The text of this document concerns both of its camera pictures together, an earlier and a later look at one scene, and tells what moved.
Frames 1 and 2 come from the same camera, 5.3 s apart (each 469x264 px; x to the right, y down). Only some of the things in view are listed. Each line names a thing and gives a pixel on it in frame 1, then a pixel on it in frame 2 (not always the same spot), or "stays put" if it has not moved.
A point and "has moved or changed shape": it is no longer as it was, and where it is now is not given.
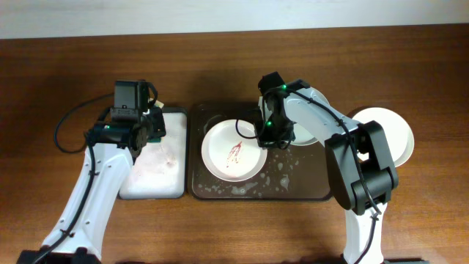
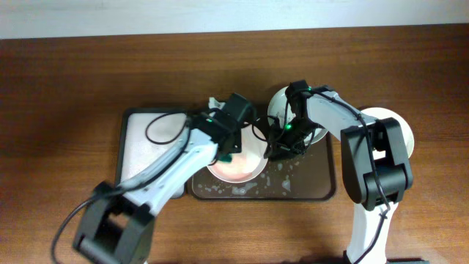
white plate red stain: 231,150 stays put
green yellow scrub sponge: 154,140 has moved or changed shape
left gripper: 157,116 → 239,149
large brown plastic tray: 296,173 stays put
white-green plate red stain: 397,132 stays put
